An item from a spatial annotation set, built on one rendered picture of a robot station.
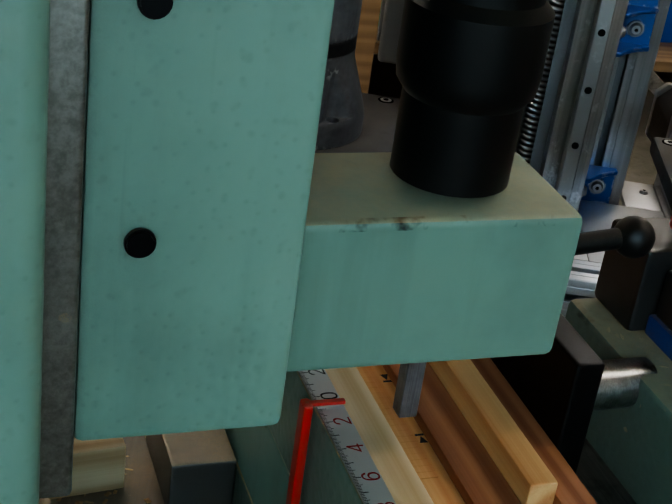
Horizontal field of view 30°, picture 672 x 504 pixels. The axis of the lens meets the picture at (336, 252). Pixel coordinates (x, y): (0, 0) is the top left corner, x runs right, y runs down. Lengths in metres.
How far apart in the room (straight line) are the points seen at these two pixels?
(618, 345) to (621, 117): 0.75
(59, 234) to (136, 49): 0.07
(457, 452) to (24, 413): 0.24
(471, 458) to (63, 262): 0.24
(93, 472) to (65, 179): 0.37
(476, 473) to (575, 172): 0.77
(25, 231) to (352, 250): 0.16
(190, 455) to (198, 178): 0.32
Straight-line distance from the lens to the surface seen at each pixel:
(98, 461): 0.75
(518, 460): 0.57
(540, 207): 0.53
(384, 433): 0.58
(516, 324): 0.55
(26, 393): 0.41
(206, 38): 0.40
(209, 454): 0.72
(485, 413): 0.60
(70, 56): 0.39
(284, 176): 0.43
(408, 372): 0.58
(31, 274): 0.39
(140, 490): 0.77
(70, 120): 0.40
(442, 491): 0.57
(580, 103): 1.29
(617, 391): 0.64
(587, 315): 0.69
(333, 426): 0.57
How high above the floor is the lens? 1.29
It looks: 27 degrees down
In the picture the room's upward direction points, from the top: 8 degrees clockwise
